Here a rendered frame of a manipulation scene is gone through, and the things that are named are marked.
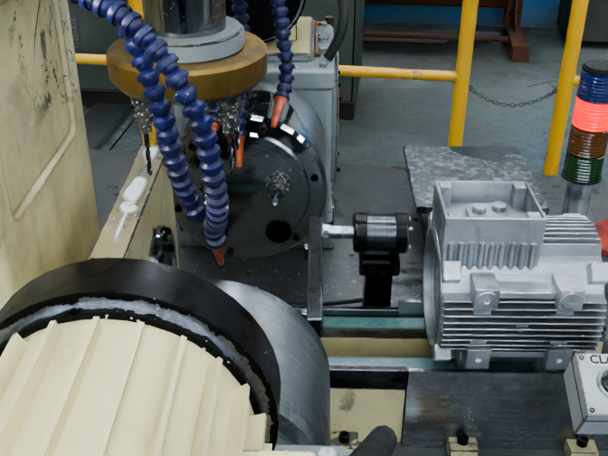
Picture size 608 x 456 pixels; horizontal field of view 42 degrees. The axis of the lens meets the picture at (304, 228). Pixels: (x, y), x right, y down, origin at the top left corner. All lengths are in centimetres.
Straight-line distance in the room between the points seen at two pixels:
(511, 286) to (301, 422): 39
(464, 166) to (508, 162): 9
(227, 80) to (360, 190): 94
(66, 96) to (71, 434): 80
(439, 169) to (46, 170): 83
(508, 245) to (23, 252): 57
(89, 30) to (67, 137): 323
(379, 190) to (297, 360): 104
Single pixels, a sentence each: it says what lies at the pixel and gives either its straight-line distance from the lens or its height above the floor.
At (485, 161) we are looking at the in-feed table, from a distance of 166.
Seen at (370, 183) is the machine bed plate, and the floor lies 80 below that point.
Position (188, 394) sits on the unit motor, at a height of 134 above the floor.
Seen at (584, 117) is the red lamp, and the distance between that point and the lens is 132.
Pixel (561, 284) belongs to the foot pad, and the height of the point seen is 108.
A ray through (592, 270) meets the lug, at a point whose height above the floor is 108.
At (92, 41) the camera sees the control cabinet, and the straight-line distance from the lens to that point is 436.
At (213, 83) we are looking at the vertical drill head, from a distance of 86.
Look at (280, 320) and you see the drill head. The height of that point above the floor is 114.
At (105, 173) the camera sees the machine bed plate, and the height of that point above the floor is 80.
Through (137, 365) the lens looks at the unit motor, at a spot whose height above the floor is 135.
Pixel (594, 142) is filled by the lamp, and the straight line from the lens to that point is 133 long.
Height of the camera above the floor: 161
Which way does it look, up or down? 30 degrees down
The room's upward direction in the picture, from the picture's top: straight up
